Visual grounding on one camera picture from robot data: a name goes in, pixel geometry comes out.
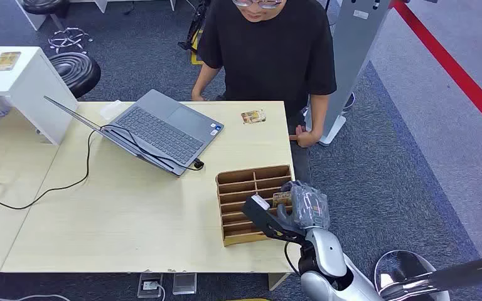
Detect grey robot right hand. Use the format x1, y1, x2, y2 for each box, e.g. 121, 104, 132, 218
277, 181, 330, 233

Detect person's left hand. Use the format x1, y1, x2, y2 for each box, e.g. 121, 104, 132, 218
289, 124, 321, 149

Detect wooden slotted card organizer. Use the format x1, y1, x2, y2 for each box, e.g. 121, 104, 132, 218
215, 164, 294, 247

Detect person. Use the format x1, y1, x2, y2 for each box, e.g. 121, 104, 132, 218
191, 0, 338, 184

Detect grey laptop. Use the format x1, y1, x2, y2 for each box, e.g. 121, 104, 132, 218
43, 88, 225, 177

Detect black tripod stand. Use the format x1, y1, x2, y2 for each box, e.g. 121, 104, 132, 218
178, 0, 210, 53

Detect clear plastic bag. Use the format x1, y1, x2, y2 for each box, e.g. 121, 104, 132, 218
99, 99, 132, 122

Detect grey kiosk stand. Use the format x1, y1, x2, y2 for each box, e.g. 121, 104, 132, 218
304, 0, 393, 147

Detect eyeglasses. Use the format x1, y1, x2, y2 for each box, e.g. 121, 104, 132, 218
232, 0, 284, 9

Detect black ribbed round stool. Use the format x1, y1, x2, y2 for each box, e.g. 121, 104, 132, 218
48, 51, 102, 99

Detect red floor tape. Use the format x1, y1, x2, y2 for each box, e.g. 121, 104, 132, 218
390, 0, 482, 143

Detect white cabinet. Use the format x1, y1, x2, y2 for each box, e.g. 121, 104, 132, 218
0, 45, 79, 146

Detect dark grey robot bar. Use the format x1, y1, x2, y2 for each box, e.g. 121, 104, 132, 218
380, 251, 482, 300

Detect black stool with chrome base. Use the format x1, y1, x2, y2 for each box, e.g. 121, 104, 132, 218
21, 0, 94, 55

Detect floor power socket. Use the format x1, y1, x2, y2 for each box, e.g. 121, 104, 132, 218
137, 273, 164, 299

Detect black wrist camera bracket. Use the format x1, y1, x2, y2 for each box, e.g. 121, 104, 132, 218
242, 194, 308, 246

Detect black robot wrist cable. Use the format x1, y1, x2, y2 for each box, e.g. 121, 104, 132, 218
284, 241, 301, 277

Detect black laptop power cable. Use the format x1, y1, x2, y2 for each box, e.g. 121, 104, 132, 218
0, 124, 205, 211

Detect white desk frame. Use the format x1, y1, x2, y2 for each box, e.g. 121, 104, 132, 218
15, 0, 176, 31

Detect white cable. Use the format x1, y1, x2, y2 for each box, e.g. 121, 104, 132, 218
0, 282, 166, 301

